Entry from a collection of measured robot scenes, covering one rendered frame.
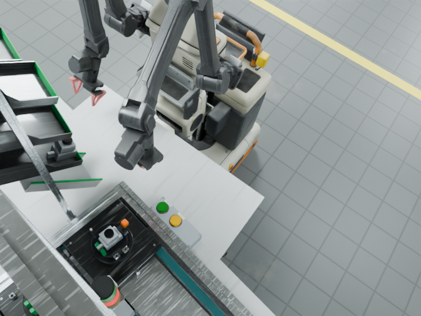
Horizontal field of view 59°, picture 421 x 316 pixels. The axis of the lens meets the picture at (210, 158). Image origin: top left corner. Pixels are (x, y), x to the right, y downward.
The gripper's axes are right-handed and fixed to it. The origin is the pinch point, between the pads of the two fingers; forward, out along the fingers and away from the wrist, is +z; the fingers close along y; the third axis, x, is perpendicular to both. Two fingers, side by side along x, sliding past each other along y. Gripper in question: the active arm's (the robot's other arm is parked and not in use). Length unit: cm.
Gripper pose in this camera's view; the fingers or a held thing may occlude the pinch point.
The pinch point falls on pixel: (145, 165)
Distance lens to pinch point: 117.9
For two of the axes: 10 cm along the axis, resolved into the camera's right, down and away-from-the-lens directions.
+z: -1.1, 4.9, 8.6
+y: 7.1, 6.5, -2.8
